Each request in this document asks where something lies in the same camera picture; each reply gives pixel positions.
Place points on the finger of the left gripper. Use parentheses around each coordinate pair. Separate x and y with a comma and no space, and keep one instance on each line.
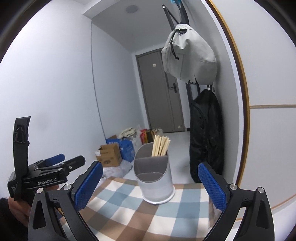
(73,163)
(54,160)

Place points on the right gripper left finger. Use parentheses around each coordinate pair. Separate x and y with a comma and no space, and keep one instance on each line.
(44,223)

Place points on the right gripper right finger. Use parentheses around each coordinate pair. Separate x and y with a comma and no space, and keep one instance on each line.
(257,222)

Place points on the left hand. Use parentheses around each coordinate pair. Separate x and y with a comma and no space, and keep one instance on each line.
(21,210)

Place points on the brown cardboard box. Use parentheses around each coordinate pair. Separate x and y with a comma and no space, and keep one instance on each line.
(109,155)

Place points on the checkered tablecloth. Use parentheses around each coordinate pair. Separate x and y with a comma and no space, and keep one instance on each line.
(117,211)

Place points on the white plastic bags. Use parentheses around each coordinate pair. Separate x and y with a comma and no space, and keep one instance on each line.
(119,171)

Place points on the blue cardboard box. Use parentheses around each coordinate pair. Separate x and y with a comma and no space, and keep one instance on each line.
(125,146)

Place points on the cream tote bag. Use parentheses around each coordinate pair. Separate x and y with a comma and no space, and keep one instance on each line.
(132,134)

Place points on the red and black bag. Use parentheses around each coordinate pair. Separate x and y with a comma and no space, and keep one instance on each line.
(147,136)

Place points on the grey utensil holder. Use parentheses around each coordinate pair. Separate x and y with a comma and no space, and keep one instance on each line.
(153,176)

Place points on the chopstick in holder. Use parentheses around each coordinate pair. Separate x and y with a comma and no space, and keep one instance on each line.
(165,147)
(161,144)
(154,144)
(158,144)

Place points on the black backpack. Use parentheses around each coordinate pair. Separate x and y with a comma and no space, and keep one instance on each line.
(206,134)

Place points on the grey door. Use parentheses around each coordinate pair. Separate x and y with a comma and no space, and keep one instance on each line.
(161,94)

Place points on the grey hanging bag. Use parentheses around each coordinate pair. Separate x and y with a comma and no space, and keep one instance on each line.
(188,57)

